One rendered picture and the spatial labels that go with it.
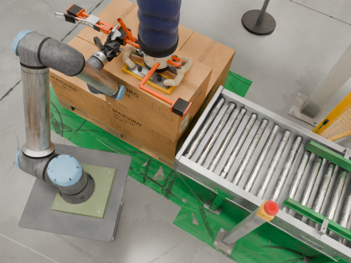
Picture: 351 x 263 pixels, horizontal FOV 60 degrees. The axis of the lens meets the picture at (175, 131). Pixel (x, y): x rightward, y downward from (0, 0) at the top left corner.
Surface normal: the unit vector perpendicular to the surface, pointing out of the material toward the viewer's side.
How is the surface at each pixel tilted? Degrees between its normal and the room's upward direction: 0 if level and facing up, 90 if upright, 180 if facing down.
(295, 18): 0
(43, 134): 72
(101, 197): 4
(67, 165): 2
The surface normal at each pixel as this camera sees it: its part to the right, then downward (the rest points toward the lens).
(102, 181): 0.02, -0.51
